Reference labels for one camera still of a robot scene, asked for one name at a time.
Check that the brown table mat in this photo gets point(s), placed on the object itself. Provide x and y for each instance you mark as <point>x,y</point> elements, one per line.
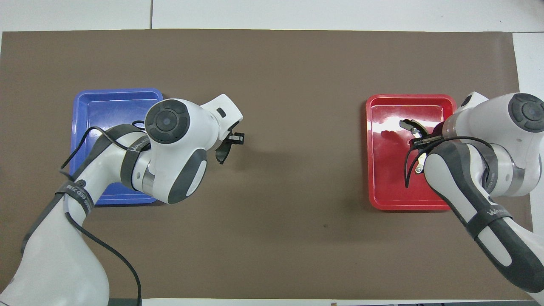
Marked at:
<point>297,85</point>

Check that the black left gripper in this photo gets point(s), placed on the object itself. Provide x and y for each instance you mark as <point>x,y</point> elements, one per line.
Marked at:
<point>236,138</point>

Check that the red plastic tray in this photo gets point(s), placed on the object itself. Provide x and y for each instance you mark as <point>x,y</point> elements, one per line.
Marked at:
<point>391,170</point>

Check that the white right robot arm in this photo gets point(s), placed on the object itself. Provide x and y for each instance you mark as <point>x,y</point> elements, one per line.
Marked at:
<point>510,127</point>

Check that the blue plastic tray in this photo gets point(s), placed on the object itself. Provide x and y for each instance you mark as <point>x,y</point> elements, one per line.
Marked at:
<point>106,110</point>

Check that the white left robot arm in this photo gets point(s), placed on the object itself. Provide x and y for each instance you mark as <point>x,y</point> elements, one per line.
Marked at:
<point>170,140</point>

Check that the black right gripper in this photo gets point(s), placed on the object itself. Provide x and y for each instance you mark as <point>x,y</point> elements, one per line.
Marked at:
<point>425,140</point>

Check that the small dark brake pad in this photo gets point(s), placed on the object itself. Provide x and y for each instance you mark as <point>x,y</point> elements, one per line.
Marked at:
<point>222,155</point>

